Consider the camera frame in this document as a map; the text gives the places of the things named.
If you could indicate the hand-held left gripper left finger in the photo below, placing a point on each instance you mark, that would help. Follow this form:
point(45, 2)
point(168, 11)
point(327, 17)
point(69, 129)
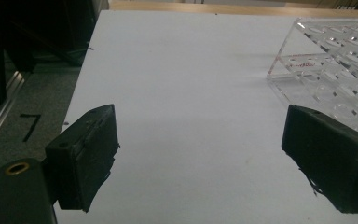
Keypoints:
point(80, 161)

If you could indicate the clear acrylic tube rack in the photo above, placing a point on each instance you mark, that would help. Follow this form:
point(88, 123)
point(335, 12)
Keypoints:
point(323, 62)

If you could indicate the aluminium floor rail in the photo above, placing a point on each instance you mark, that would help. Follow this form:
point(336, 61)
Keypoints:
point(0, 109)

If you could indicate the wooden table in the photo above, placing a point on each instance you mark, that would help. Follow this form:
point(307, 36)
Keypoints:
point(199, 7)

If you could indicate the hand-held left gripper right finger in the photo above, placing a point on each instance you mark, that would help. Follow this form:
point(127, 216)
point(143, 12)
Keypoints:
point(332, 161)

